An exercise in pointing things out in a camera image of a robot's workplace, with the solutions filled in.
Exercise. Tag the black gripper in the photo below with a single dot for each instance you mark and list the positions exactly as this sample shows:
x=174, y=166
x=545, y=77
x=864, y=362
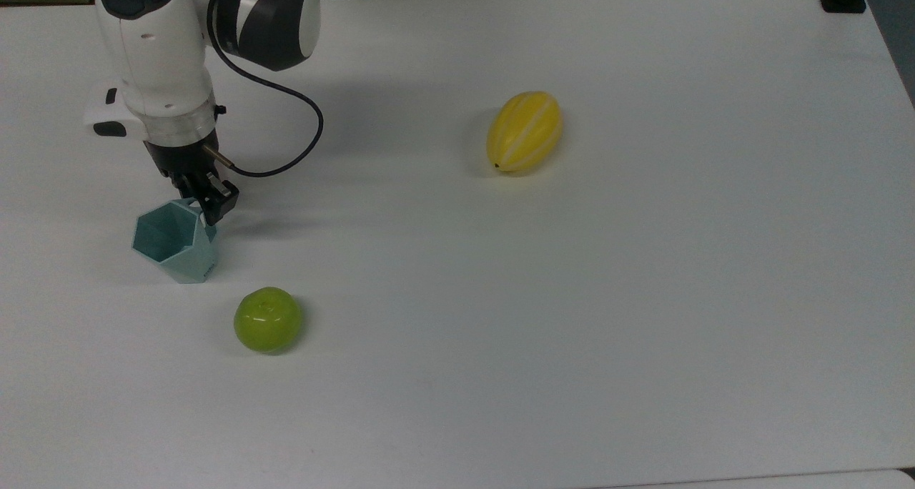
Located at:
x=180, y=159

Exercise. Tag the light blue hexagonal mug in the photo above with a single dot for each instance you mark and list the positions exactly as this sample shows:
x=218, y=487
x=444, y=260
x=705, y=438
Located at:
x=184, y=257

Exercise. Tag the green apple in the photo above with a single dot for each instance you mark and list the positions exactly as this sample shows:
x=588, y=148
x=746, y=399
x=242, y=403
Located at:
x=267, y=321

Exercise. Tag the yellow striped melon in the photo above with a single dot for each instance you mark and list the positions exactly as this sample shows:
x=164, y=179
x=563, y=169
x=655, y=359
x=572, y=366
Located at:
x=524, y=132

